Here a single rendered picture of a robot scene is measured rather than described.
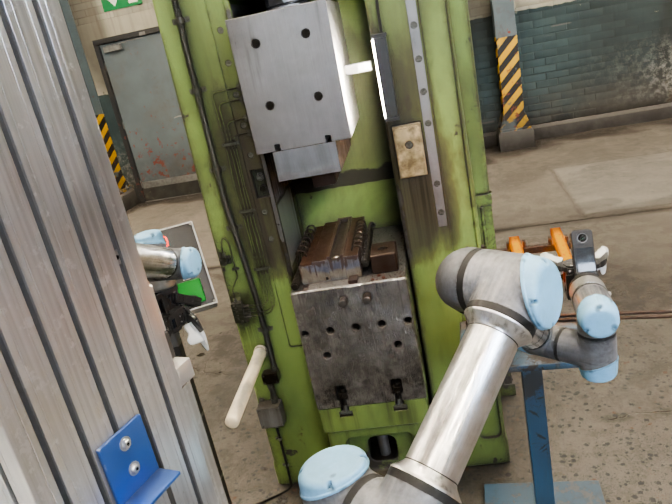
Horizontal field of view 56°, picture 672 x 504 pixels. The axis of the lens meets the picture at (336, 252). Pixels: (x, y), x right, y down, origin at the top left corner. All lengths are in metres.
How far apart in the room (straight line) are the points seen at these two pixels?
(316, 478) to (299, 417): 1.51
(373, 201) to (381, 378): 0.71
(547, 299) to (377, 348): 1.13
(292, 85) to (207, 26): 0.36
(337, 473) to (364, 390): 1.19
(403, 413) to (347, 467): 1.23
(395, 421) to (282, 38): 1.30
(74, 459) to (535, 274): 0.69
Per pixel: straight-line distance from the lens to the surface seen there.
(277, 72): 1.94
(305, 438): 2.58
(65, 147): 0.78
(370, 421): 2.27
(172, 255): 1.49
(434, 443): 0.98
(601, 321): 1.34
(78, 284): 0.78
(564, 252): 1.84
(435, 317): 2.28
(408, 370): 2.15
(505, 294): 1.03
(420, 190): 2.11
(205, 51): 2.13
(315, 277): 2.08
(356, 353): 2.12
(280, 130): 1.96
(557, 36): 7.90
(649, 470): 2.64
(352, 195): 2.47
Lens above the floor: 1.68
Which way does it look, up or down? 19 degrees down
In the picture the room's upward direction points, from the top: 12 degrees counter-clockwise
